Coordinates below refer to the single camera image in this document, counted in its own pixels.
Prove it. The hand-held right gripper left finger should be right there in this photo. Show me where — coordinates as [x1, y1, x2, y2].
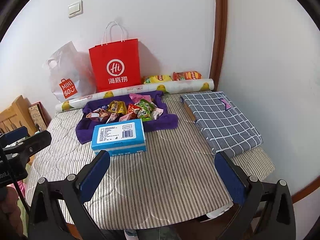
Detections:
[27, 150, 111, 240]

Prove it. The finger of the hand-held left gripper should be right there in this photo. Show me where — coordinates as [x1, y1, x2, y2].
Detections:
[0, 130, 52, 160]
[0, 126, 28, 145]

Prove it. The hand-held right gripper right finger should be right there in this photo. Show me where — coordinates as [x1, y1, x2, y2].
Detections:
[214, 151, 297, 240]

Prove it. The red pink candy packet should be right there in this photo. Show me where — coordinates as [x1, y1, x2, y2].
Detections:
[105, 112, 120, 123]

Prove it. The bear print snack packet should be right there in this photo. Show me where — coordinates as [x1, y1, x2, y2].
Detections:
[86, 107, 109, 118]

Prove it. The pale pink packet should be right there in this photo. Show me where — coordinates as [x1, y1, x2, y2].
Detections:
[119, 112, 137, 123]
[150, 106, 163, 120]

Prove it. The yellow snack packet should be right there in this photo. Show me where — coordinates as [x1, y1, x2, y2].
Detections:
[108, 100, 127, 114]

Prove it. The red snack packet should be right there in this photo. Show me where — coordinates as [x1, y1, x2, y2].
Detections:
[126, 104, 140, 117]

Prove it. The green snack packet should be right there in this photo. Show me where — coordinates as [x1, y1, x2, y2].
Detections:
[136, 99, 153, 119]

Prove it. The person's left hand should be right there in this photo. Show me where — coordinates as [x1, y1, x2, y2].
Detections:
[0, 186, 24, 235]

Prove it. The patterned gift box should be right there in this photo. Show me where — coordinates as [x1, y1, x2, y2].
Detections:
[28, 102, 49, 130]

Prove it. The purple towel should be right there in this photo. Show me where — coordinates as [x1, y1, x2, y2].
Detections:
[76, 91, 178, 145]

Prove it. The blue box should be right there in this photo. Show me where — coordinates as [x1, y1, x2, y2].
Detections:
[91, 118, 147, 157]

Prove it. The grey checked cloth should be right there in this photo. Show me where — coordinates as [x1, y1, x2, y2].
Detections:
[180, 92, 263, 158]

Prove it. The striped quilt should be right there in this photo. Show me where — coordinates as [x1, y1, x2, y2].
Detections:
[25, 92, 275, 230]

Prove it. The brown board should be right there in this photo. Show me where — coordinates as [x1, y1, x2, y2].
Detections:
[183, 99, 198, 123]

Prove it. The wooden baseboard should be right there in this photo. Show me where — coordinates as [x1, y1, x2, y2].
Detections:
[291, 187, 320, 204]

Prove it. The white plastic shopping bag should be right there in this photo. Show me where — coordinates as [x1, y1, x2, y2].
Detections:
[42, 41, 97, 103]

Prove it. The rolled duck-print mat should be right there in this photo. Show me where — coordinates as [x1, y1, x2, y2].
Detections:
[55, 78, 215, 112]

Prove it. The red chip bag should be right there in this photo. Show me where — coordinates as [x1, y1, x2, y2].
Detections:
[172, 71, 202, 82]

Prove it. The yellow chip bag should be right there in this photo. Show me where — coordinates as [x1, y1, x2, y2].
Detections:
[143, 74, 173, 85]

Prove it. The red paper bag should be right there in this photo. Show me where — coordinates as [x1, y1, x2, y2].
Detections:
[89, 21, 141, 93]

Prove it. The black cable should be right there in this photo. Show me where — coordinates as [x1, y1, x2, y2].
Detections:
[0, 150, 31, 212]

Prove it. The white light switch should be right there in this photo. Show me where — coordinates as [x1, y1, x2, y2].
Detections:
[68, 0, 84, 18]

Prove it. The wooden door frame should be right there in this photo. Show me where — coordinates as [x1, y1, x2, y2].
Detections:
[209, 0, 228, 90]

